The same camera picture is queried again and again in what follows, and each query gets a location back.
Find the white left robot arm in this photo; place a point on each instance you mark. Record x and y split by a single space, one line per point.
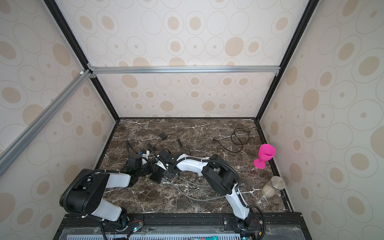
84 196

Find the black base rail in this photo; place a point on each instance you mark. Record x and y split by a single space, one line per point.
226 220

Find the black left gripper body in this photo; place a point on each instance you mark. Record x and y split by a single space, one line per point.
147 170

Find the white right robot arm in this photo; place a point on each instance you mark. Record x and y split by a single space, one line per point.
220 176

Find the black vertical frame post left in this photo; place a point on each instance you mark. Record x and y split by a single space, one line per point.
53 8

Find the pink plastic goblet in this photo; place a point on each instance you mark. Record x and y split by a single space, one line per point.
266 153

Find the black power adapter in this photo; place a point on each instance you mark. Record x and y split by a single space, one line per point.
163 136

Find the black vertical frame post right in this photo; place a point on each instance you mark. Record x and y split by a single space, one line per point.
302 25

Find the silver horizontal aluminium bar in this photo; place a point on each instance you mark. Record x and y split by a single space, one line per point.
185 70

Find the black vertical frame post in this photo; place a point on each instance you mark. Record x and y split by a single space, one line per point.
302 25
53 8

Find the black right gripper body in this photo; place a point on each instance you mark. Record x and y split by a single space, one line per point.
166 173

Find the silver diagonal aluminium bar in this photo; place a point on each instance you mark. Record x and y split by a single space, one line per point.
26 137

